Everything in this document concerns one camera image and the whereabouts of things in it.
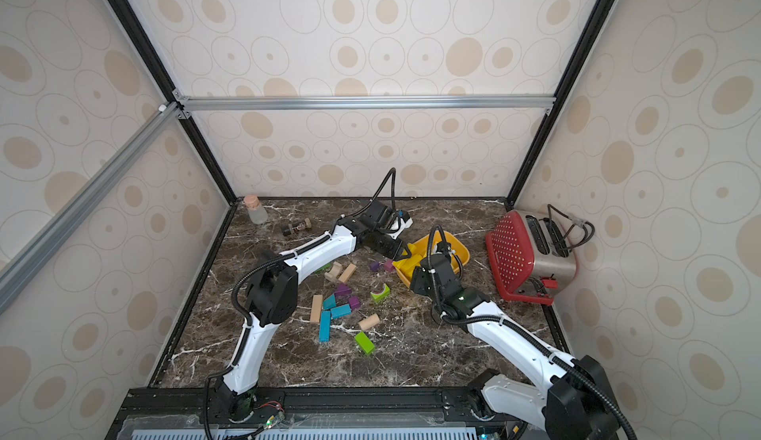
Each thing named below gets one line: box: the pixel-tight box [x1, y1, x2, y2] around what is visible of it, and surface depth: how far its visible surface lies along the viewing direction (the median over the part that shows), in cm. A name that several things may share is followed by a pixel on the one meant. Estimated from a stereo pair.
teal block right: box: [330, 303, 352, 320], surface depth 91 cm
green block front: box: [354, 330, 376, 354], surface depth 85 cm
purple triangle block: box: [333, 282, 352, 298], surface depth 96 cm
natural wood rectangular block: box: [337, 262, 357, 283], surface depth 99 cm
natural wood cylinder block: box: [357, 313, 381, 331], surface depth 88 cm
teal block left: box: [323, 293, 336, 311], surface depth 92 cm
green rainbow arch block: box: [370, 283, 392, 304], surface depth 94 cm
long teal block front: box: [319, 310, 332, 343], surface depth 88 cm
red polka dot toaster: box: [485, 210, 577, 307], surface depth 89 cm
